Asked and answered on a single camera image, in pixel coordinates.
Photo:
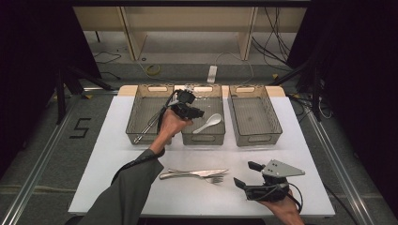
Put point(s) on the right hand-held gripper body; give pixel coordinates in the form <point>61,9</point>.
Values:
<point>281,168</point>

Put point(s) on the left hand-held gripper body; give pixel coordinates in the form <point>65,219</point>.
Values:
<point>181,109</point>

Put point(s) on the metal fork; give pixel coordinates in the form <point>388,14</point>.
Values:
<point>216,180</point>

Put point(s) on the grey mesh plastic bin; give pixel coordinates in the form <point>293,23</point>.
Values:
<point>145,108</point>
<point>206,139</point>
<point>253,118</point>

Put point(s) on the person's left hand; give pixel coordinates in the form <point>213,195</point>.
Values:
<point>172,125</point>

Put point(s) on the person's right hand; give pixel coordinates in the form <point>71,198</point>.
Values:
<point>284,209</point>

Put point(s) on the white power strip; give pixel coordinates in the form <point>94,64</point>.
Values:
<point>212,74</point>

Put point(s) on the yellow tape roll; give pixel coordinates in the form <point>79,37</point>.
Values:
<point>153,70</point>

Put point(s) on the white table cover sheet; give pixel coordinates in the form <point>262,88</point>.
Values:
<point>200,203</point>

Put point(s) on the wooden shelf unit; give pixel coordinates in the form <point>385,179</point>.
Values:
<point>187,18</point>

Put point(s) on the black metal stand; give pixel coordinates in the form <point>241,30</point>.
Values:
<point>316,93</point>
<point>60,93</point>

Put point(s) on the black curtain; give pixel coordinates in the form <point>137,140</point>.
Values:
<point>31,62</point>
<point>359,78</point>

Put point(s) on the aluminium floor rail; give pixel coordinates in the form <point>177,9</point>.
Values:
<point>34,172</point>
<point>100,90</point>
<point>338,172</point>

